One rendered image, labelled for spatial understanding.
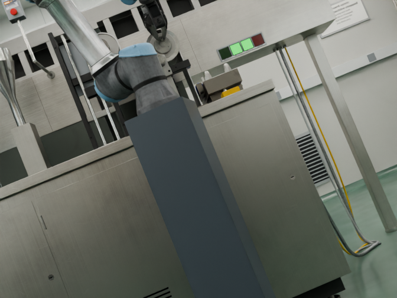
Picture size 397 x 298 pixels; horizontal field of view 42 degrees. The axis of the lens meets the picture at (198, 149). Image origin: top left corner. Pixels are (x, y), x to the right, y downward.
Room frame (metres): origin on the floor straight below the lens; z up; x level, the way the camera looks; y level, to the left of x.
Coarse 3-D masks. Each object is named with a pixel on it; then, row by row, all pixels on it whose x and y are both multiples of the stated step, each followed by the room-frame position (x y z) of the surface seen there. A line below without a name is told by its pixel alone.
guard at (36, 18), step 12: (0, 0) 2.39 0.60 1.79; (24, 0) 2.43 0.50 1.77; (72, 0) 2.52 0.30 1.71; (84, 0) 2.54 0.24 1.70; (96, 0) 2.56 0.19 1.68; (108, 0) 2.58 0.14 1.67; (0, 12) 2.44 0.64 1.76; (24, 12) 2.48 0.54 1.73; (36, 12) 2.50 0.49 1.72; (0, 24) 2.48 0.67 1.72; (12, 24) 2.50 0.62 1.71; (24, 24) 2.52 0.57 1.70; (36, 24) 2.55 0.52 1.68; (0, 36) 2.53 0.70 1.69; (12, 36) 2.55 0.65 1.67
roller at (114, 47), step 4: (100, 36) 2.23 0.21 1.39; (104, 36) 2.23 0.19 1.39; (108, 36) 2.23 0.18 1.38; (108, 40) 2.23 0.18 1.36; (112, 40) 2.23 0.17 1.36; (112, 44) 2.23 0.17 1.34; (116, 44) 2.23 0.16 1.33; (112, 48) 2.23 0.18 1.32; (116, 48) 2.23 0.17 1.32; (112, 52) 2.23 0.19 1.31; (116, 52) 2.23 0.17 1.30
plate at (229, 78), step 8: (232, 72) 2.21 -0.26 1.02; (208, 80) 2.21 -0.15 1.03; (216, 80) 2.21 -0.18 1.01; (224, 80) 2.21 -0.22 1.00; (232, 80) 2.21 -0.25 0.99; (240, 80) 2.21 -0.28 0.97; (208, 88) 2.21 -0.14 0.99; (216, 88) 2.21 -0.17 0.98; (224, 88) 2.23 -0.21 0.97; (208, 96) 2.27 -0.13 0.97
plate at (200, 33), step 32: (256, 0) 2.59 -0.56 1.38; (288, 0) 2.60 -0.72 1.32; (320, 0) 2.61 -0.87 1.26; (192, 32) 2.57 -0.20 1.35; (224, 32) 2.58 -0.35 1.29; (256, 32) 2.59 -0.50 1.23; (288, 32) 2.60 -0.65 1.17; (320, 32) 2.81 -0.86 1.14; (192, 64) 2.57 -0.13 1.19; (0, 96) 2.52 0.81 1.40; (32, 96) 2.53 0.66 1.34; (64, 96) 2.54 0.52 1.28; (128, 96) 2.55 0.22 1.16; (0, 128) 2.52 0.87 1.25
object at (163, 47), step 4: (156, 40) 2.21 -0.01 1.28; (164, 40) 2.21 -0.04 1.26; (168, 40) 2.22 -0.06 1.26; (156, 44) 2.21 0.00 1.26; (160, 44) 2.21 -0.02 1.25; (164, 44) 2.21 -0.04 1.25; (168, 44) 2.21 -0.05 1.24; (156, 48) 2.21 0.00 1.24; (160, 48) 2.21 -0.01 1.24; (164, 48) 2.21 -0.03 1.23; (168, 48) 2.21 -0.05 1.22; (160, 52) 2.21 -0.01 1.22; (164, 52) 2.21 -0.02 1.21
